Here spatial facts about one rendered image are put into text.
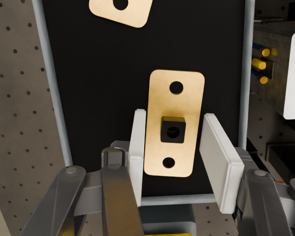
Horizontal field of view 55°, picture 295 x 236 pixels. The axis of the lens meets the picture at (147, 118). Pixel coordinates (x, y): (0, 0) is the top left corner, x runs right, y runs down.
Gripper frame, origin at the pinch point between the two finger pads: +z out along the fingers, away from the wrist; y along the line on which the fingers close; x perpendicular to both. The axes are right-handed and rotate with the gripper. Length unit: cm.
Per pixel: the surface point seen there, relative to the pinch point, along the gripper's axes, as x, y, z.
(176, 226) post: -11.2, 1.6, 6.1
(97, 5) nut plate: 8.0, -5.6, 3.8
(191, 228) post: -11.3, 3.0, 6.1
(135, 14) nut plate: 7.6, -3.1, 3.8
